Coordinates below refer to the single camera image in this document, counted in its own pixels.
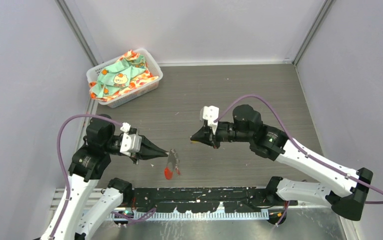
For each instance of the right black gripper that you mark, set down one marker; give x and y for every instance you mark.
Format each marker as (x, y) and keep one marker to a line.
(205, 134)

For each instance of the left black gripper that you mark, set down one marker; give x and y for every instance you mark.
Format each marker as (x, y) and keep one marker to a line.
(148, 149)

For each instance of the red keyring with metal chain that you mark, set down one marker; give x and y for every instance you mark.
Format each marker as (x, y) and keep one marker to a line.
(172, 163)

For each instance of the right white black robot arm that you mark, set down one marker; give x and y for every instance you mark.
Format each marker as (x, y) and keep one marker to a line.
(337, 187)

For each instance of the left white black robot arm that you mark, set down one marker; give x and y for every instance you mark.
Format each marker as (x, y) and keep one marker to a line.
(104, 137)

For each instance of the white plastic basket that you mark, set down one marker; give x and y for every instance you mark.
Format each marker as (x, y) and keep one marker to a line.
(151, 66)

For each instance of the colourful patterned cloth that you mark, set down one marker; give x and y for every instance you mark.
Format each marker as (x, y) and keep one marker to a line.
(125, 74)

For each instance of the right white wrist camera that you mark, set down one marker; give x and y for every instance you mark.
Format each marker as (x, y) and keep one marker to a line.
(210, 115)

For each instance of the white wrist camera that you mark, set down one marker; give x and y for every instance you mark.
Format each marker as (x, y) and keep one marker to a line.
(127, 128)
(210, 115)

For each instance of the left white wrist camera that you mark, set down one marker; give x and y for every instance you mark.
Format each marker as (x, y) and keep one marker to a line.
(127, 128)

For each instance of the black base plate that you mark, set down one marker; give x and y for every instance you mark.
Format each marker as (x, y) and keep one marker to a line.
(201, 199)

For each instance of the aluminium front rail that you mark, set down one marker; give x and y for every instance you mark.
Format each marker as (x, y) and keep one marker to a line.
(219, 213)

